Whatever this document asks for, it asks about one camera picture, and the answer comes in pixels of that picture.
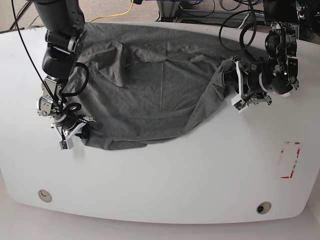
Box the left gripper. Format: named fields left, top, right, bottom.
left=222, top=56, right=272, bottom=105

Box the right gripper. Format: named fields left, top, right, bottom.
left=50, top=113, right=96, bottom=141

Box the grey t-shirt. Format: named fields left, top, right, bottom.
left=61, top=21, right=251, bottom=151

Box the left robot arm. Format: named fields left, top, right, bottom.
left=230, top=0, right=300, bottom=112

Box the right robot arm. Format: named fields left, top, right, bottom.
left=26, top=0, right=94, bottom=150

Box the left table grommet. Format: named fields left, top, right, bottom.
left=38, top=189, right=52, bottom=203

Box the table grommet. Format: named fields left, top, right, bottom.
left=256, top=201, right=272, bottom=215
left=38, top=189, right=52, bottom=203

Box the red tape rectangle marking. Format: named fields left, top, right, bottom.
left=277, top=141, right=301, bottom=179

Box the right table grommet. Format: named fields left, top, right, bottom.
left=256, top=201, right=272, bottom=215

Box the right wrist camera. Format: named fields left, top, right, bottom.
left=59, top=138, right=74, bottom=150

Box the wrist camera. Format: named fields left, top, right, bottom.
left=231, top=95, right=249, bottom=113
left=59, top=138, right=74, bottom=150

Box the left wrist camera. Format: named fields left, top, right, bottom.
left=231, top=95, right=249, bottom=113

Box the yellow cable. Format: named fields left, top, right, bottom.
left=89, top=0, right=133, bottom=23

